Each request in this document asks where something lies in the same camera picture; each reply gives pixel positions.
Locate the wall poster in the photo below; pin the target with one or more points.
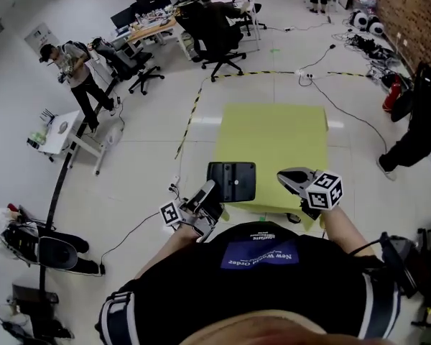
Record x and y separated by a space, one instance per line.
39 36

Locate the person in dark shirt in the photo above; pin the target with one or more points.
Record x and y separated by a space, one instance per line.
255 289

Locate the white floor fan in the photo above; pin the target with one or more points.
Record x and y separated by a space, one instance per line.
114 135

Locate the wooden office desk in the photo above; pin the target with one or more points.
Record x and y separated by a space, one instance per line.
151 30

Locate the grey black office chair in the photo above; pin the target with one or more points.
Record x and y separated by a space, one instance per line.
54 252

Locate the person's right forearm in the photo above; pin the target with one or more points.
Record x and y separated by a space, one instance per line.
345 232

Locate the long black-yellow hazard tape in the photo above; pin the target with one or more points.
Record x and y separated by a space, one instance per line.
193 110

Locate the panda toy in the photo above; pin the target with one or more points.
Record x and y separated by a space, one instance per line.
360 19
375 25

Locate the short black-yellow hazard tape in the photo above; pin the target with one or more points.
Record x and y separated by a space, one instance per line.
345 73

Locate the small white desk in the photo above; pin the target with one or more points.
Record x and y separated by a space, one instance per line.
62 135

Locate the black monitor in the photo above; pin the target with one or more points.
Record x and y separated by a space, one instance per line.
124 17
152 0

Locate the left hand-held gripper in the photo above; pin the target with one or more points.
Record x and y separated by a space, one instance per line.
201 223

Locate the yellow-green cloth covered table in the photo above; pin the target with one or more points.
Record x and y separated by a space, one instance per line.
273 138

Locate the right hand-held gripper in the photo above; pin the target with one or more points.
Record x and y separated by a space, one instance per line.
325 192

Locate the red fire extinguisher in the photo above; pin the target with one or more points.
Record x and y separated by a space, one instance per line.
391 95

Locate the black router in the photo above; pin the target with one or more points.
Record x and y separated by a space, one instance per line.
47 116

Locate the black stand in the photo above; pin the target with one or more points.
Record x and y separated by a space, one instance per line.
398 264

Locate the white plastic bag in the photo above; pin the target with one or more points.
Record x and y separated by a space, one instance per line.
0 221

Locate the white power strip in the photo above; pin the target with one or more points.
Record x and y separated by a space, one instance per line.
305 73
174 183

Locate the person's left forearm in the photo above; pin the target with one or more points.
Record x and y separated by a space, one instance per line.
165 253

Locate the person's head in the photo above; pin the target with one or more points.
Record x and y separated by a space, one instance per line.
273 331

